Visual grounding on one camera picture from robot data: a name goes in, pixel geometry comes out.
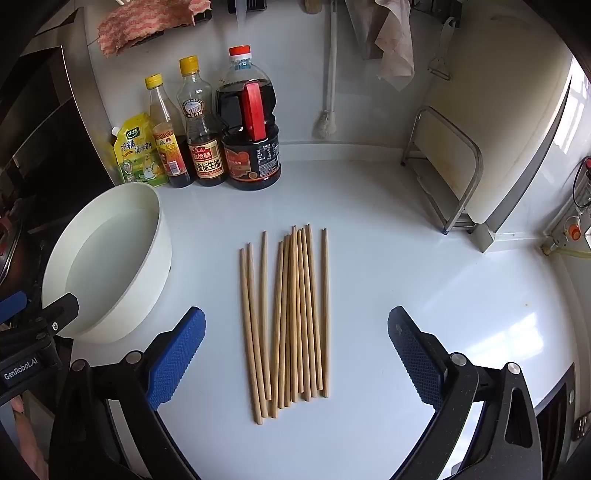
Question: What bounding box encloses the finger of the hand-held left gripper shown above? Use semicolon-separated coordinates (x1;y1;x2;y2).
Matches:
0;295;28;329
28;293;80;343

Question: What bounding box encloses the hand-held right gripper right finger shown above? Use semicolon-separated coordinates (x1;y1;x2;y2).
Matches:
388;305;543;480

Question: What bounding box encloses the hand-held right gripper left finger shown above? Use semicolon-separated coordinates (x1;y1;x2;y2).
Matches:
48;306;206;480

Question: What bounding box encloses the white bowl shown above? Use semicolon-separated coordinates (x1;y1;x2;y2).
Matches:
41;182;174;345

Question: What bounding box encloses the row of wooden chopsticks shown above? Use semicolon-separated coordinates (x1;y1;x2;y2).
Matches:
239;224;331;424

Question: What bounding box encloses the person's left forearm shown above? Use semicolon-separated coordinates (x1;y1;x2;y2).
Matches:
10;397;50;480

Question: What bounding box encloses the dark kitchen appliance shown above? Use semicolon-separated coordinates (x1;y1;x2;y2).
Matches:
0;44;117;301

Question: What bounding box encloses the yellow seasoning pouch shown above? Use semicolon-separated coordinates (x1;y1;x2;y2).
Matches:
110;113;170;188

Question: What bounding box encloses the small yellow-capped vinegar bottle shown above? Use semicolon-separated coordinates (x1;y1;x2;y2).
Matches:
144;73;195;189

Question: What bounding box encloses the gas valve with orange knob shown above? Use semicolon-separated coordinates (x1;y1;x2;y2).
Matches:
556;213;586;247

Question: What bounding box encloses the metal cutting board rack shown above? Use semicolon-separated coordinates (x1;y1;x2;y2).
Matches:
400;105;484;236

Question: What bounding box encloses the yellow-capped soy sauce bottle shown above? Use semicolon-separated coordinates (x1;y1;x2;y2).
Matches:
177;55;228;188

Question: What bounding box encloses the large red-capped soy sauce jug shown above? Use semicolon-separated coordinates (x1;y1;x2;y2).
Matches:
213;45;282;191

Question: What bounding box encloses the white dish brush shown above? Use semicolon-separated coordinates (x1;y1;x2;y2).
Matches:
313;0;343;140

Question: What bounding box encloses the cream cutting board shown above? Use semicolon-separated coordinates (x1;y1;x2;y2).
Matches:
421;10;581;254

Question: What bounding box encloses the pink striped dish cloth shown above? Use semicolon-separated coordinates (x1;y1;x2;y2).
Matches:
97;0;213;58

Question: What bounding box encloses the metal peeler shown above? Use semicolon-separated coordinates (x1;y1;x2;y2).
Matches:
427;17;458;82

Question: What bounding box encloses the beige hanging rag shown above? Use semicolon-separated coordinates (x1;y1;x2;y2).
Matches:
344;0;415;91

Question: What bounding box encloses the yellow gas hose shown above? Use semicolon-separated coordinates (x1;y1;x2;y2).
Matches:
541;244;591;260

